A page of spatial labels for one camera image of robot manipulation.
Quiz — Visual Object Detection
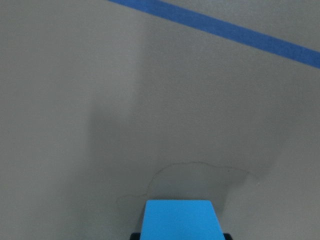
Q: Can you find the blue block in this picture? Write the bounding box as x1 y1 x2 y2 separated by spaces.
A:
140 199 225 240

